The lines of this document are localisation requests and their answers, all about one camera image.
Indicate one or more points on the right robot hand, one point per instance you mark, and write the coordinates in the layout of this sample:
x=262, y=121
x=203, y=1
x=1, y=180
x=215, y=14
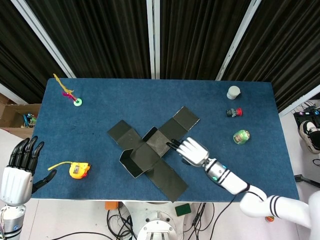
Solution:
x=193, y=151

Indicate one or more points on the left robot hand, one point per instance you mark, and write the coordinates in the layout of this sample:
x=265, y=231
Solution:
x=17, y=180

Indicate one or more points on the black paper box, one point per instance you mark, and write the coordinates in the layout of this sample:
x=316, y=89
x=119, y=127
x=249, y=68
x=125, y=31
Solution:
x=147, y=155

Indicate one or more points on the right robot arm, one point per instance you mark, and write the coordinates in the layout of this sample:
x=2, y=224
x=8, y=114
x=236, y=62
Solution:
x=232, y=183

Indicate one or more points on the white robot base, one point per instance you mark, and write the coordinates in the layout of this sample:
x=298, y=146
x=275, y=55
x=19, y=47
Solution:
x=155, y=225

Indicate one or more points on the green rectangular block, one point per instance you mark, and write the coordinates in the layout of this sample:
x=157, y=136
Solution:
x=183, y=210

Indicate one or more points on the brown cardboard box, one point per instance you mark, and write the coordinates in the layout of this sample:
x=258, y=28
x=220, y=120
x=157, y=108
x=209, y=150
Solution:
x=13, y=112

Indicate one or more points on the red emergency stop button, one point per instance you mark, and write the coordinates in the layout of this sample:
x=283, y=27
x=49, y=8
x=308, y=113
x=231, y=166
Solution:
x=233, y=112

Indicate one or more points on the colourful toy pile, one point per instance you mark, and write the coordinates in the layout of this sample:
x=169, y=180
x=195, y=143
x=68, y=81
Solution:
x=29, y=120

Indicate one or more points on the yellow tape measure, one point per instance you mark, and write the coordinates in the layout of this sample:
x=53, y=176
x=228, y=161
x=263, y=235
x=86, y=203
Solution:
x=78, y=171

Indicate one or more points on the white plastic jar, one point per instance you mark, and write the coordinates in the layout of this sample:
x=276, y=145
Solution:
x=233, y=92

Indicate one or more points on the orange block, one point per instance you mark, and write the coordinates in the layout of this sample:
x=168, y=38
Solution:
x=111, y=205

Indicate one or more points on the feather shuttlecock toy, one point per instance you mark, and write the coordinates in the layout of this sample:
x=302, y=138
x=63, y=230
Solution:
x=78, y=102

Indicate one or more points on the blue table mat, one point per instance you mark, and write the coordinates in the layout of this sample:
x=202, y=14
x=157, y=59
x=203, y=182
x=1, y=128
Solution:
x=100, y=112

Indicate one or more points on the orange ball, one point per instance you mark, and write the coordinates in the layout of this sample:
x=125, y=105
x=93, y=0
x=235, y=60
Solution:
x=270, y=219

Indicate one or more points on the black curtain panel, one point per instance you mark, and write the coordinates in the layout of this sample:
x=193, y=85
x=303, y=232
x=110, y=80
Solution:
x=100, y=37
x=287, y=45
x=17, y=55
x=195, y=37

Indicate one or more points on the black stand leg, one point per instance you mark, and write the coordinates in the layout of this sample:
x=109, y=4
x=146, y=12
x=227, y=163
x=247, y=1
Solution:
x=306, y=179

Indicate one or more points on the black and white shoe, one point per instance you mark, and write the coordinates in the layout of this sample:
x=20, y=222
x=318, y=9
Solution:
x=308, y=135

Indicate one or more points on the black electronic device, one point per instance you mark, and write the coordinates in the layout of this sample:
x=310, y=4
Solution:
x=305, y=116

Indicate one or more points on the white frame post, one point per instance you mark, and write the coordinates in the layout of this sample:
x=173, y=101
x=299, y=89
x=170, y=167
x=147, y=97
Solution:
x=12, y=94
x=237, y=40
x=42, y=37
x=153, y=37
x=300, y=101

